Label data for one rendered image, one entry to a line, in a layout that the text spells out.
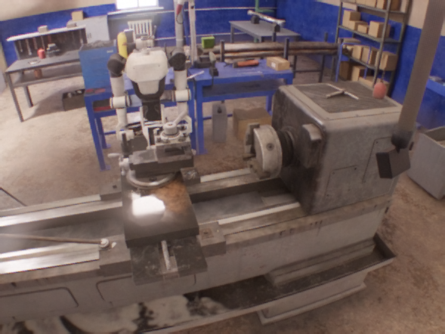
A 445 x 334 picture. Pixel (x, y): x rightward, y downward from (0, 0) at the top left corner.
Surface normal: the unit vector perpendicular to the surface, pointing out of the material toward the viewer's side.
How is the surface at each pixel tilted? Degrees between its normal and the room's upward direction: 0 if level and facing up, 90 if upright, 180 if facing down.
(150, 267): 0
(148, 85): 90
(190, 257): 0
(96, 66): 90
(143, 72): 90
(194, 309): 0
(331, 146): 90
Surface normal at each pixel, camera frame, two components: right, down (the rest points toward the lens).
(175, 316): 0.00, -0.82
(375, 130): 0.29, 0.55
